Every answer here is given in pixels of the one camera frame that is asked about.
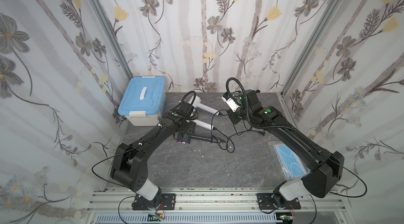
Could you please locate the dark grey pink hair dryer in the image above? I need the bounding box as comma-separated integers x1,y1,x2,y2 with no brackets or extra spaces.
174,133,226,144

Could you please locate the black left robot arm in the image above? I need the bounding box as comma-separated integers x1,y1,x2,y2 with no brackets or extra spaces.
109,109,194,210

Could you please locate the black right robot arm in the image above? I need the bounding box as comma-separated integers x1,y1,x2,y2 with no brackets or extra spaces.
222,90,345,208

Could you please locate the near white hair dryer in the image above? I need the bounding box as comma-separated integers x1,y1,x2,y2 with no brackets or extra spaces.
194,120,215,130

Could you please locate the white hair dryer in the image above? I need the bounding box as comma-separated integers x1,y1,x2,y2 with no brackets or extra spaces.
187,96,220,115
194,120,215,130

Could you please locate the far white hair dryer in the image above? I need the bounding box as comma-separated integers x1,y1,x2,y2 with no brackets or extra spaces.
187,96,220,115

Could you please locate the blue lid storage box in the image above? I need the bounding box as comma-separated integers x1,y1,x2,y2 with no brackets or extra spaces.
118,76,166,126

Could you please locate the blue face mask pack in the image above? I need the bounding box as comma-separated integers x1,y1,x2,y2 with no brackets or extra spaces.
269,143,309,180

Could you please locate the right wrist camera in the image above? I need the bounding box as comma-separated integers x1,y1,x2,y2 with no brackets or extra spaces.
222,93,241,112

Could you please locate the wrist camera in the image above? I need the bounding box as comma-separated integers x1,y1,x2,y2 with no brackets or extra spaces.
170,90,199,120
222,93,241,112

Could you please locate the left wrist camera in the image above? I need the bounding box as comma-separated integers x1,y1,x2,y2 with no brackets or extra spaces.
170,90,199,120

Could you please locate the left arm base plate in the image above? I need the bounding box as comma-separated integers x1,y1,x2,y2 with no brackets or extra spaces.
132,193,176,211

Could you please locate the white vented cable duct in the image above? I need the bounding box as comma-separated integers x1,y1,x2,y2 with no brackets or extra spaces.
93,212,282,224

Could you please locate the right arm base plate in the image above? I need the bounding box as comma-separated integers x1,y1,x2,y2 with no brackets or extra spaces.
256,193,302,210

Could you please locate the aluminium rail frame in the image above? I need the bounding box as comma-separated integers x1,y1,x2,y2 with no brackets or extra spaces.
84,188,353,224

